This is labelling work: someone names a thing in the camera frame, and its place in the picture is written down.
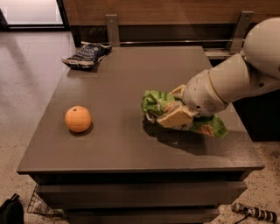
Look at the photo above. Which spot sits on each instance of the left metal bracket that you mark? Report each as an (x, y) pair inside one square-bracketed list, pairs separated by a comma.
[(113, 29)]

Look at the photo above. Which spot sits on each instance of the metal rail shelf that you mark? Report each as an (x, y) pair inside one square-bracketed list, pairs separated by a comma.
[(215, 49)]

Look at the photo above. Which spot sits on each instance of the green rice chip bag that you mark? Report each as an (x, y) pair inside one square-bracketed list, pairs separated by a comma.
[(154, 102)]

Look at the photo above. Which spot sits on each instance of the orange fruit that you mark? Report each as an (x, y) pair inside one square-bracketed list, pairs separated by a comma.
[(78, 119)]

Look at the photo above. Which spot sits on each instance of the right metal bracket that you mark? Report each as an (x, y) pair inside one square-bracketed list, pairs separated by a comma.
[(234, 45)]

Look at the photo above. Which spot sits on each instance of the black bag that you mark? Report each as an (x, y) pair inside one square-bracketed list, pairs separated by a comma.
[(11, 211)]

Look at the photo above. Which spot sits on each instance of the metal bracket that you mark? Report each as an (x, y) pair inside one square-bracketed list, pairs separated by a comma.
[(113, 29), (234, 45)]

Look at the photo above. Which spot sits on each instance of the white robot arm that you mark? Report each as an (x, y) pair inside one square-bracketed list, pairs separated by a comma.
[(254, 72)]

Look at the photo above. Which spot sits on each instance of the wire basket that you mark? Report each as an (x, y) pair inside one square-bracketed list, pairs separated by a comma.
[(38, 206)]

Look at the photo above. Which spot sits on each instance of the black white striped tool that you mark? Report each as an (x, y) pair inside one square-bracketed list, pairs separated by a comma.
[(255, 212)]

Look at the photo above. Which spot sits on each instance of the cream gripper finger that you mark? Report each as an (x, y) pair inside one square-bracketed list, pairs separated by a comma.
[(178, 92), (176, 115)]

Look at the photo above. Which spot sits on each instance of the blue chip bag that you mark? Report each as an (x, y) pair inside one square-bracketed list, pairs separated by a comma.
[(89, 55)]

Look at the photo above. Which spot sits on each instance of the grey drawer cabinet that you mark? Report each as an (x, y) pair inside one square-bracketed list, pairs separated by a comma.
[(122, 170)]

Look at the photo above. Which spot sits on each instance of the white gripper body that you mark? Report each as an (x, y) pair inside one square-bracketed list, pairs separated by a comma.
[(199, 94)]

